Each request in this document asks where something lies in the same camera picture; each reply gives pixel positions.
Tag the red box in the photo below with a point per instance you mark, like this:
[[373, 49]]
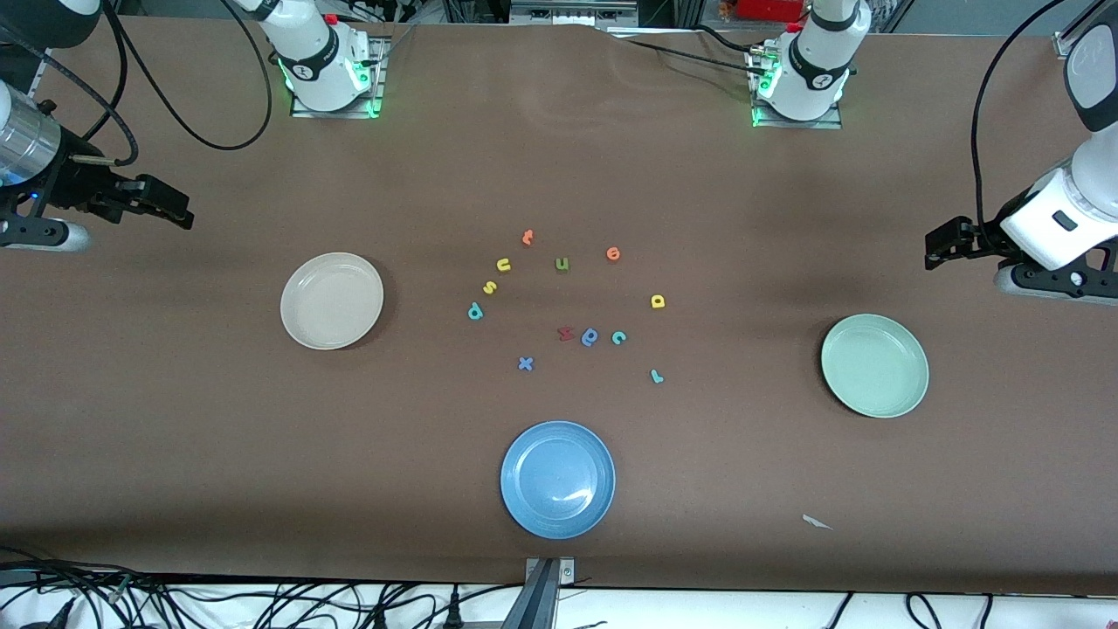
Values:
[[769, 9]]

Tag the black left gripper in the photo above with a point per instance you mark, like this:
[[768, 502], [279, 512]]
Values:
[[980, 238]]

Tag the metal table clamp bracket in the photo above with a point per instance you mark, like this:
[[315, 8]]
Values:
[[568, 572]]

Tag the green plate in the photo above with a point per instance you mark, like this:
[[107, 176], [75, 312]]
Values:
[[875, 365]]

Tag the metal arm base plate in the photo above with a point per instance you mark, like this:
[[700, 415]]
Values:
[[834, 120], [377, 87]]

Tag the blue plate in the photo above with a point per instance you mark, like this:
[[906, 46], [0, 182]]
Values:
[[557, 480]]

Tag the black power plug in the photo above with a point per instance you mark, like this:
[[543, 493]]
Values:
[[453, 613]]

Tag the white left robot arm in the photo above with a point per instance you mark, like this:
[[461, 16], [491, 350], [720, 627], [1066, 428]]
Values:
[[817, 61]]

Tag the beige plate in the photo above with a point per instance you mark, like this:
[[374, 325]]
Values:
[[332, 301]]

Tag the grey aluminium beam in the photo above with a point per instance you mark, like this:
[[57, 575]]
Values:
[[534, 603]]

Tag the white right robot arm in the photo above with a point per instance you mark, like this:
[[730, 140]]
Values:
[[319, 61]]

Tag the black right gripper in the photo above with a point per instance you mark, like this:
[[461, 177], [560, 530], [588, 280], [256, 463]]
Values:
[[77, 187]]

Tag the blue letter e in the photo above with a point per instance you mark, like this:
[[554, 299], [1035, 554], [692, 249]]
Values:
[[590, 337]]

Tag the aluminium table rail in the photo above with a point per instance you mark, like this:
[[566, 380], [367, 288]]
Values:
[[39, 74], [1066, 45]]

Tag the white paper scrap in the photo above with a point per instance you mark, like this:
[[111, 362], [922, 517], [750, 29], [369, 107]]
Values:
[[817, 522]]

